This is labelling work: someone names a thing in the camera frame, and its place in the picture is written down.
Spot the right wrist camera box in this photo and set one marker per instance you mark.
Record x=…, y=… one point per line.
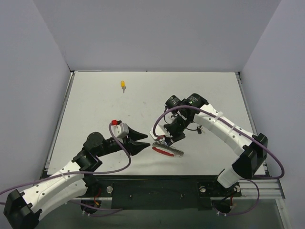
x=159, y=134

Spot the black tagged key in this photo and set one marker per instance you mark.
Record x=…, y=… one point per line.
x=200, y=130

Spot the red handled keyring holder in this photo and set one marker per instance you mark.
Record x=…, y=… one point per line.
x=167, y=150

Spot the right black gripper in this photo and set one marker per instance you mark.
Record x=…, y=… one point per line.
x=173, y=137

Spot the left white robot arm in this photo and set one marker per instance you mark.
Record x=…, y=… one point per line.
x=24, y=209

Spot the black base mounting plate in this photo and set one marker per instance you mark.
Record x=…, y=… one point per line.
x=160, y=192

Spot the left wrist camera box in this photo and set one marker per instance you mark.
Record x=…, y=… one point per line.
x=119, y=129

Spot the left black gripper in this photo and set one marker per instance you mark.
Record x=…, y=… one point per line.
x=128, y=143

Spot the yellow tagged key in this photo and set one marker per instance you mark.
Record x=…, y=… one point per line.
x=123, y=86

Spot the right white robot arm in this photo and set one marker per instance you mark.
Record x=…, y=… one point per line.
x=196, y=109

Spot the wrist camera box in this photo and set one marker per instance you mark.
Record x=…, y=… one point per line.
x=159, y=134
x=119, y=129

